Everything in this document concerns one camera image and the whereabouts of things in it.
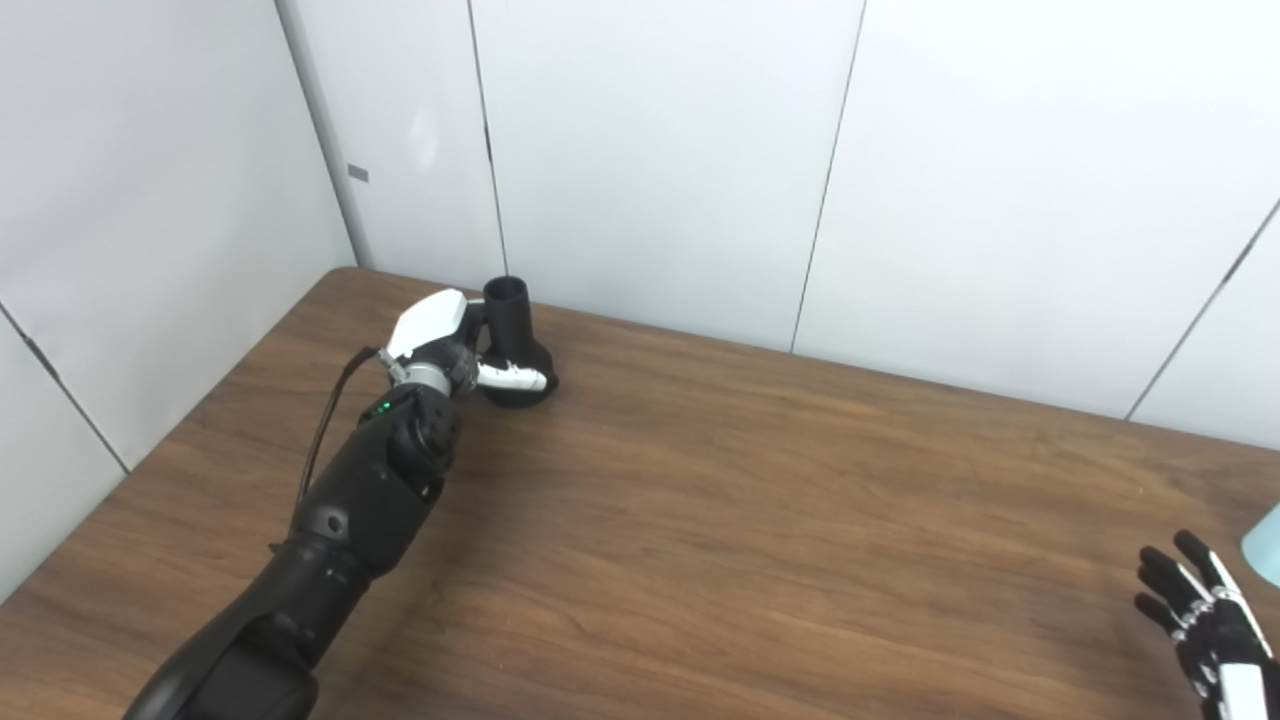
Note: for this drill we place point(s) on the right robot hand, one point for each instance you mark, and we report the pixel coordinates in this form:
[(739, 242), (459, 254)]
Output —
[(1225, 640)]

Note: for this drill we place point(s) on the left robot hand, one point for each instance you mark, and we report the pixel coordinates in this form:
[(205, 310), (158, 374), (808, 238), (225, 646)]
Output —
[(428, 322)]

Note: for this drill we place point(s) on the black nozzle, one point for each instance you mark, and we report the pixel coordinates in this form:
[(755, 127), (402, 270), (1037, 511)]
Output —
[(508, 320)]

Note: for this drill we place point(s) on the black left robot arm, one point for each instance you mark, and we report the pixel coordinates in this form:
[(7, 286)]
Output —
[(370, 490)]

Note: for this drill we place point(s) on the small grey wall tag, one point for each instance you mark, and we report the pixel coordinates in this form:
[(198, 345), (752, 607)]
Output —
[(358, 173)]

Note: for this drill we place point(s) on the grey corner post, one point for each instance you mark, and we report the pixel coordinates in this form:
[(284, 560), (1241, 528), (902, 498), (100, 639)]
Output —
[(320, 140)]

